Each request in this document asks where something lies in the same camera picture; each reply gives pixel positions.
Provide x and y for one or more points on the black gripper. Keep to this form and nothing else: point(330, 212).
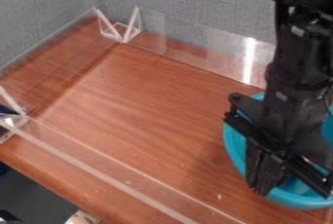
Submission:
point(280, 126)

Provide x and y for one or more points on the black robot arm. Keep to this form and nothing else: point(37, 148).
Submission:
point(303, 39)

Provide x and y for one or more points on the clear acrylic back barrier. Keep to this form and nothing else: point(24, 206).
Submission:
point(224, 53)

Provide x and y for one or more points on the clear acrylic barrier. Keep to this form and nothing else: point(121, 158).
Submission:
point(119, 176)
point(224, 53)
point(25, 30)

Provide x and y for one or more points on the clear acrylic front barrier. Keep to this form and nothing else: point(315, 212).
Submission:
point(119, 176)

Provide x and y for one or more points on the clear acrylic left barrier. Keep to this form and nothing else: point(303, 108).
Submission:
point(25, 30)

